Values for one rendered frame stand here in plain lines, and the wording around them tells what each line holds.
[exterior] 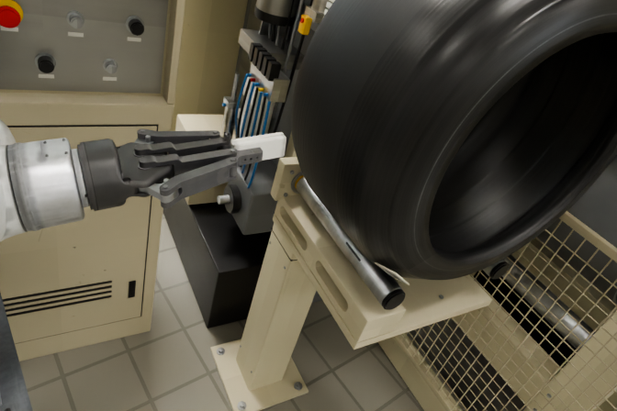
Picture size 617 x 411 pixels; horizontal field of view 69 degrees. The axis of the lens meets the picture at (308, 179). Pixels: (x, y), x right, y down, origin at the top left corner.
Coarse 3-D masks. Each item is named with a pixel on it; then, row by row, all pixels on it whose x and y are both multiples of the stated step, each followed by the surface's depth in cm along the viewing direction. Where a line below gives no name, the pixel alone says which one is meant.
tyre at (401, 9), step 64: (384, 0) 58; (448, 0) 52; (512, 0) 50; (576, 0) 50; (320, 64) 64; (384, 64) 55; (448, 64) 50; (512, 64) 51; (576, 64) 86; (320, 128) 64; (384, 128) 54; (448, 128) 53; (512, 128) 99; (576, 128) 89; (320, 192) 72; (384, 192) 58; (448, 192) 101; (512, 192) 95; (576, 192) 81; (384, 256) 68; (448, 256) 75
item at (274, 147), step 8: (280, 136) 57; (232, 144) 55; (240, 144) 55; (248, 144) 55; (256, 144) 56; (264, 144) 56; (272, 144) 57; (280, 144) 57; (264, 152) 57; (272, 152) 58; (280, 152) 58
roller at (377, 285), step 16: (304, 192) 95; (320, 208) 90; (336, 224) 87; (336, 240) 86; (352, 256) 82; (368, 272) 78; (384, 272) 78; (384, 288) 76; (400, 288) 76; (384, 304) 75
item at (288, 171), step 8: (280, 160) 95; (288, 160) 95; (296, 160) 96; (280, 168) 95; (288, 168) 95; (296, 168) 96; (280, 176) 96; (288, 176) 96; (296, 176) 97; (280, 184) 97; (288, 184) 98; (272, 192) 99; (280, 192) 98; (288, 192) 99; (296, 192) 100
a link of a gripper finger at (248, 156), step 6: (240, 150) 55; (246, 150) 55; (252, 150) 55; (258, 150) 55; (240, 156) 54; (246, 156) 54; (252, 156) 55; (258, 156) 55; (240, 162) 55; (246, 162) 55; (252, 162) 56; (234, 168) 52; (234, 174) 53
